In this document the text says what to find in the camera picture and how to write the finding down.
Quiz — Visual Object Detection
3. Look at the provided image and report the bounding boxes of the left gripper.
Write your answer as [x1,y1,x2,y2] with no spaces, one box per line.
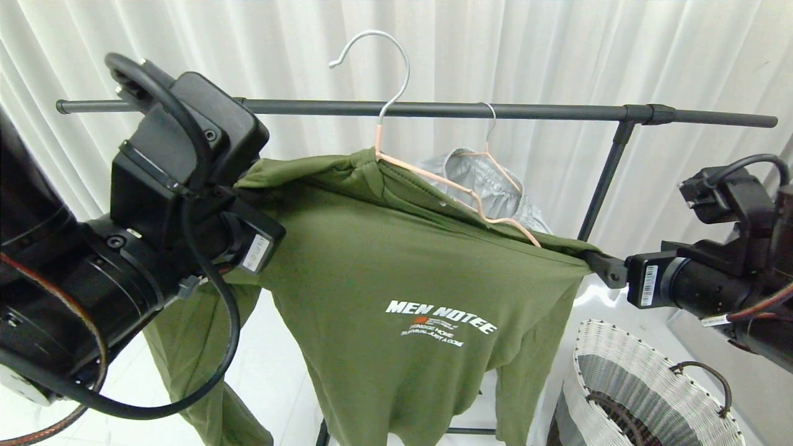
[55,193,287,363]

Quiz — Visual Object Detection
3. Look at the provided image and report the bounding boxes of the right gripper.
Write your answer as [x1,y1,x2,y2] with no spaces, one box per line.
[625,251,753,318]

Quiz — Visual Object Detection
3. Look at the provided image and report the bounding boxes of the pale grey shorts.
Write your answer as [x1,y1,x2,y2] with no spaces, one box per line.
[417,147,553,235]

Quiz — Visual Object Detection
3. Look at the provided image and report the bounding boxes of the pink clothes hanger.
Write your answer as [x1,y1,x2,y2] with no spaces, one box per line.
[476,102,525,196]
[328,29,542,248]

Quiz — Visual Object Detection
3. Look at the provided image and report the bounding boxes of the green garment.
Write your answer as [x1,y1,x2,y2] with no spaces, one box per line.
[142,147,603,446]

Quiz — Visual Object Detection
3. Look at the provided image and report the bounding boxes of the white laundry basket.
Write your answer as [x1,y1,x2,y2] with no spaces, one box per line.
[547,318,747,446]

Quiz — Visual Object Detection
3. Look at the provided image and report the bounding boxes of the black clothes rack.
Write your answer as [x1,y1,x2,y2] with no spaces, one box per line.
[55,96,779,446]

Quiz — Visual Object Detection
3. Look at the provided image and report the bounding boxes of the black cable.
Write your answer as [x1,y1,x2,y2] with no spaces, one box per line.
[705,153,792,188]
[0,52,242,421]

